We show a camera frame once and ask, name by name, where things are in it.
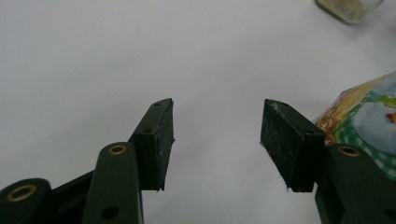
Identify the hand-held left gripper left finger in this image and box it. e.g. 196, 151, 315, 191
81, 98, 176, 224

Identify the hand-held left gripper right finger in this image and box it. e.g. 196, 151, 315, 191
260, 98, 396, 224

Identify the yellow spouted sauce pouch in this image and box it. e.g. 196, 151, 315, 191
313, 71, 396, 181

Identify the glass jar with beige powder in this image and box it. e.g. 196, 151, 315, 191
315, 0, 386, 25

